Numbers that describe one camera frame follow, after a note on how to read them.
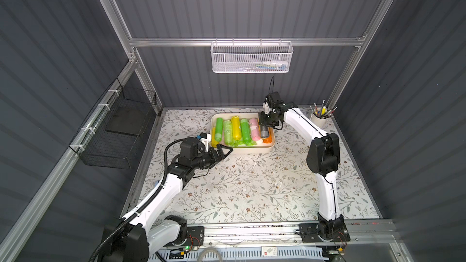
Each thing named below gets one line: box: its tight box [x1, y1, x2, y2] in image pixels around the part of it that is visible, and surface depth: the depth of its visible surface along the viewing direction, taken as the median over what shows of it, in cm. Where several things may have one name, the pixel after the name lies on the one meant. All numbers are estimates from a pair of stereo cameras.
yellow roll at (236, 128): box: [231, 115, 242, 141], surface depth 102 cm
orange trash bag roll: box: [262, 135, 273, 144], surface depth 104 cm
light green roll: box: [223, 119, 233, 147], surface depth 100 cm
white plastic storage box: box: [210, 112, 277, 153], surface depth 101 cm
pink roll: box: [248, 117, 261, 142], surface depth 101 cm
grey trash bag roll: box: [260, 124, 270, 139], surface depth 96 cm
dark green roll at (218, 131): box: [214, 117, 224, 142], surface depth 104 cm
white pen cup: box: [311, 107, 332, 128], surface depth 107 cm
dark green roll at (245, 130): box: [240, 118, 252, 144], surface depth 101 cm
